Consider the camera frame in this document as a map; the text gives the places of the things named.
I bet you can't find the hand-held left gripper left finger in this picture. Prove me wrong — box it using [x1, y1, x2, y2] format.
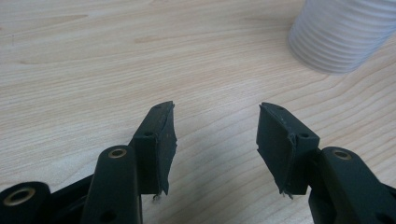
[79, 100, 178, 224]

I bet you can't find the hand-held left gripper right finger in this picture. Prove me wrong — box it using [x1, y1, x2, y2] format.
[256, 102, 396, 224]

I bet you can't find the white ribbed cup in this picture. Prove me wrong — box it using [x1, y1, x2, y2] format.
[287, 0, 396, 76]

